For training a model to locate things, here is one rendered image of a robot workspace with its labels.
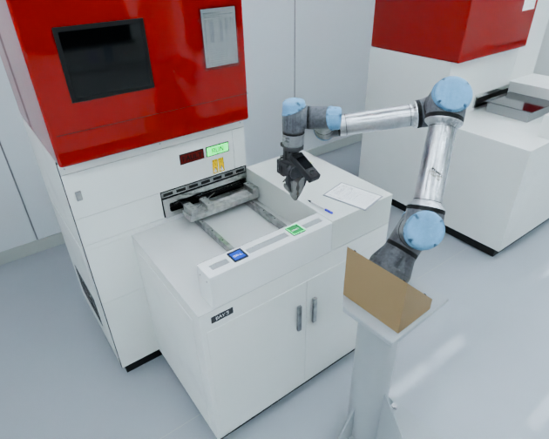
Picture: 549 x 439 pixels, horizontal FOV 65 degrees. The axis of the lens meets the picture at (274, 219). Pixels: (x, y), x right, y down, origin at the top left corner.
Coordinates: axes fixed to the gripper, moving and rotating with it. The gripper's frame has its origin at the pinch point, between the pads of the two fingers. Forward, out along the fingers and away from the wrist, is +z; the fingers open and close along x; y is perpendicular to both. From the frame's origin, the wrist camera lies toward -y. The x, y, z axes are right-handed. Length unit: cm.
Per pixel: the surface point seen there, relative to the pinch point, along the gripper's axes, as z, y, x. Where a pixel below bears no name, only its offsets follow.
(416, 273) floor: 111, 21, -121
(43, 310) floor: 111, 139, 90
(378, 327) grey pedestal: 29, -44, 1
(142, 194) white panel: 11, 59, 38
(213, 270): 14.7, -0.9, 36.9
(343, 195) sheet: 13.9, 7.9, -32.2
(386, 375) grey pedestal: 65, -42, -11
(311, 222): 15.1, 1.6, -8.8
